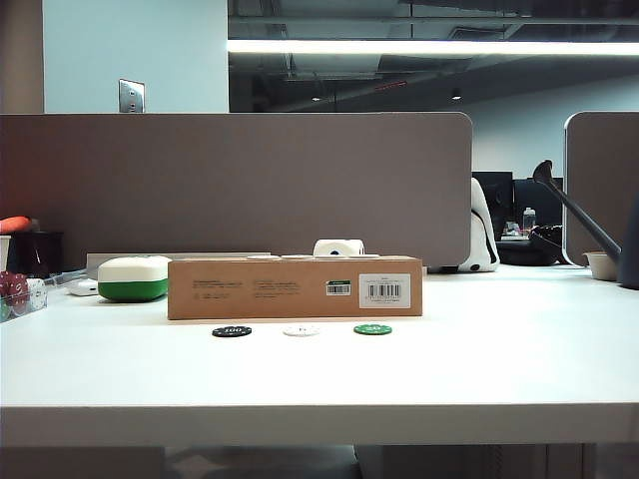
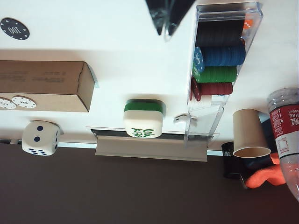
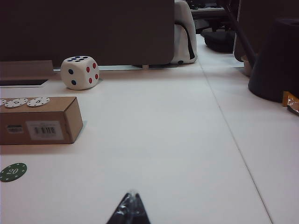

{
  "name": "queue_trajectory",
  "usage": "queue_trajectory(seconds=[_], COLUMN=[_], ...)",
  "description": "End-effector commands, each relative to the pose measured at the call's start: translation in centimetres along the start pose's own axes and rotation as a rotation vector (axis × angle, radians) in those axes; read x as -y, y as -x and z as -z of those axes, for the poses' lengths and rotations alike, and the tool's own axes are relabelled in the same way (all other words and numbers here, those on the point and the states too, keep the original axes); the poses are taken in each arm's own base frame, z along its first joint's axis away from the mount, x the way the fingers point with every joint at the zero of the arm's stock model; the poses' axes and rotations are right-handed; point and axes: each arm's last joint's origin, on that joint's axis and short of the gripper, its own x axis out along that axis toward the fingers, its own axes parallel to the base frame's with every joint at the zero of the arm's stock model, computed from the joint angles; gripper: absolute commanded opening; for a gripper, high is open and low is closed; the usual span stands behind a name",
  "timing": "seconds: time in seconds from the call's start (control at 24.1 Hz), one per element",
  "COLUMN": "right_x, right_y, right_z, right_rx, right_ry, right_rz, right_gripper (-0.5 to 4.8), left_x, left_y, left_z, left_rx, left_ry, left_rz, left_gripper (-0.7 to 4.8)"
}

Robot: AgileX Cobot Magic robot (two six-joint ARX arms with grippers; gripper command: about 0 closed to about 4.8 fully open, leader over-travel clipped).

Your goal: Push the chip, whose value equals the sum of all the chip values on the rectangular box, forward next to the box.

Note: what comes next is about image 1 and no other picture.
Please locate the grey watering can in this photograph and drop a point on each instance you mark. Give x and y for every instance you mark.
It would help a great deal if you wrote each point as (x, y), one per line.
(630, 249)

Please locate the small white earbud case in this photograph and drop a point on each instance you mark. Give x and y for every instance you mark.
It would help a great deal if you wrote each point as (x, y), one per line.
(82, 287)

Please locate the white and black figure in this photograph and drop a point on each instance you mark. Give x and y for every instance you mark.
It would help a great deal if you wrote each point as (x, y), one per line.
(481, 239)

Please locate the black poker chip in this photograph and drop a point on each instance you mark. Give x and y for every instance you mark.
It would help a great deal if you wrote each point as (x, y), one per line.
(231, 331)

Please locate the white cup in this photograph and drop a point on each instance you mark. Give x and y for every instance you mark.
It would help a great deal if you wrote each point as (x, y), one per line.
(4, 252)

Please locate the long ceiling light strip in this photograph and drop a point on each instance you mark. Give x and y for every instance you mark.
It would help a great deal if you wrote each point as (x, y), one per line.
(429, 46)

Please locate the small white bowl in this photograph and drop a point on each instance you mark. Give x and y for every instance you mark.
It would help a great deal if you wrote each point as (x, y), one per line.
(601, 264)

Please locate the green poker chip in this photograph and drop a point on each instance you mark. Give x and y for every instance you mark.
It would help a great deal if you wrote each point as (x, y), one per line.
(371, 329)

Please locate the grey partition with white edge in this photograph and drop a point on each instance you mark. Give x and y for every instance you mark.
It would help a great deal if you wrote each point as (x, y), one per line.
(604, 174)

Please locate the white and green case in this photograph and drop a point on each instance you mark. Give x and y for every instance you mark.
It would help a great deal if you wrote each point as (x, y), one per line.
(132, 279)

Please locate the red ceiling sign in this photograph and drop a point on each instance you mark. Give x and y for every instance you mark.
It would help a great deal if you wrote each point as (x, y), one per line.
(390, 85)

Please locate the black bag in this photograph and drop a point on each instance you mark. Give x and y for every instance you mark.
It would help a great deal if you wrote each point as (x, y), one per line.
(531, 249)

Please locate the metal wall plate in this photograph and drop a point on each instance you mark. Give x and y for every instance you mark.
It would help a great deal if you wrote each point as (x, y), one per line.
(131, 96)

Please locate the brown cardboard box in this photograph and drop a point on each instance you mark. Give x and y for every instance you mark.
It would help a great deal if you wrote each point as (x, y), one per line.
(279, 292)

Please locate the clear drink bottle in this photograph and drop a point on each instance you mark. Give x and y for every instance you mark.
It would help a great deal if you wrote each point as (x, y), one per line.
(529, 218)

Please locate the white poker chip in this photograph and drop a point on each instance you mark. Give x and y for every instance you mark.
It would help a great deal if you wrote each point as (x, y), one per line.
(300, 331)

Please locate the black cup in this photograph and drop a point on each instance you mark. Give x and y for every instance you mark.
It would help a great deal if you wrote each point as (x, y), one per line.
(39, 252)

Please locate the black computer monitor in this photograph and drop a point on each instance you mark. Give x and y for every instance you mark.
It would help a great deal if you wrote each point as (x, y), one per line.
(494, 199)
(536, 199)

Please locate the orange object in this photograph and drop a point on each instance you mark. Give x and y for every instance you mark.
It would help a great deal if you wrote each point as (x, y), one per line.
(15, 223)

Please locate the clear box of chips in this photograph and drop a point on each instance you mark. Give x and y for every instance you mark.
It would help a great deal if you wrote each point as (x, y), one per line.
(20, 294)

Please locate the wide grey desk partition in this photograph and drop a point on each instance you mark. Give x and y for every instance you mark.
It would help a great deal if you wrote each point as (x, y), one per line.
(239, 184)

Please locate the white chip on box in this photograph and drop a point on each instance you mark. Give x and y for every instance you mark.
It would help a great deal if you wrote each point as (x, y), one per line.
(364, 256)
(296, 257)

